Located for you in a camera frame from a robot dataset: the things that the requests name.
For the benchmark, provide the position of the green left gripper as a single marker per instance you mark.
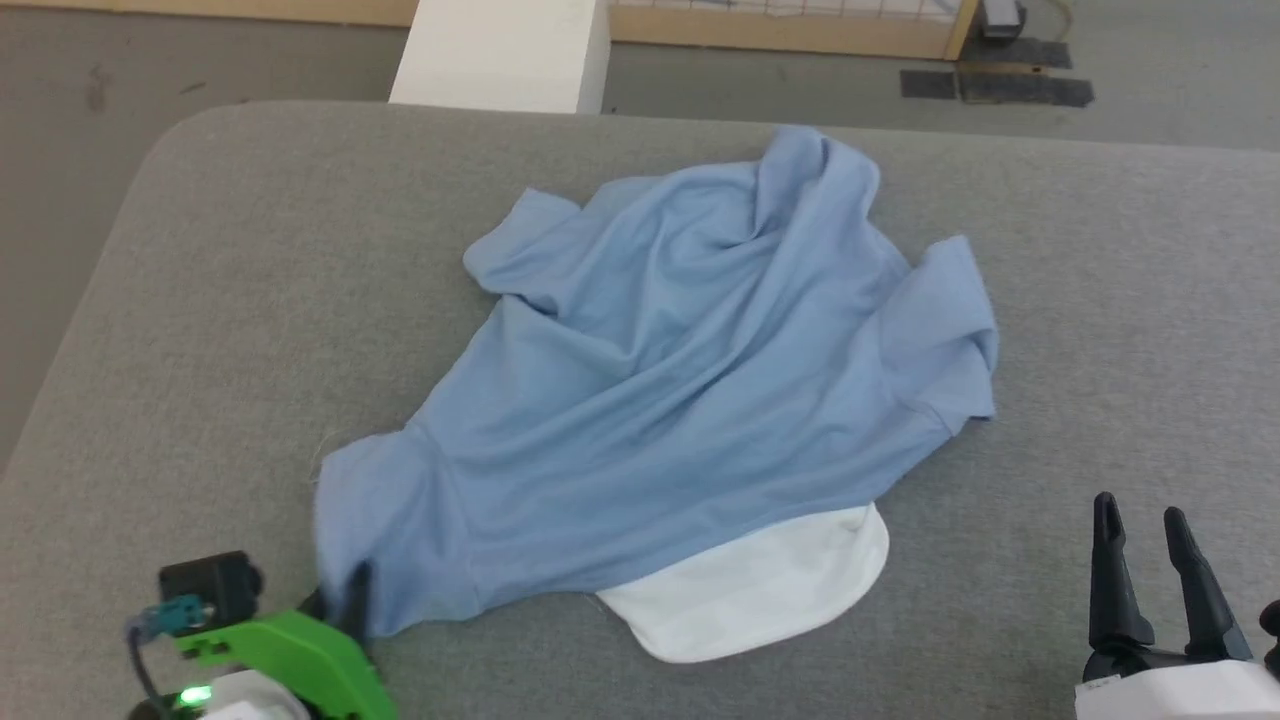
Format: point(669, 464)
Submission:
point(300, 660)

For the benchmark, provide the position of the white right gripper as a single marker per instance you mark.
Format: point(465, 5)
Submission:
point(1180, 695)

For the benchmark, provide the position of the light blue and white shirt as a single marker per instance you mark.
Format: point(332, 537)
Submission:
point(660, 400)

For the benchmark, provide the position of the grey upholstered sofa cushion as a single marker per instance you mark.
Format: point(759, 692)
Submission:
point(200, 350)

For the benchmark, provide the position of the large black floor tape patch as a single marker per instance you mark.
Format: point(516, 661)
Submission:
point(1025, 85)

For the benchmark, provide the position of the small black floor tape patch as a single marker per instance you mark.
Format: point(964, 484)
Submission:
point(928, 85)

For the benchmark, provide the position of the white rectangular block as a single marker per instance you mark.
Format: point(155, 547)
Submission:
point(500, 50)

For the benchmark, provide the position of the grey metal stand foot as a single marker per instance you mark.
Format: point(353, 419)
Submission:
point(1002, 15)

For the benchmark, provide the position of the lemon print partition screen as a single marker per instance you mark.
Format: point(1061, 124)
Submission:
point(780, 30)

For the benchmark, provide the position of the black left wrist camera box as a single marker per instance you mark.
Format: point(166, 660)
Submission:
point(215, 585)

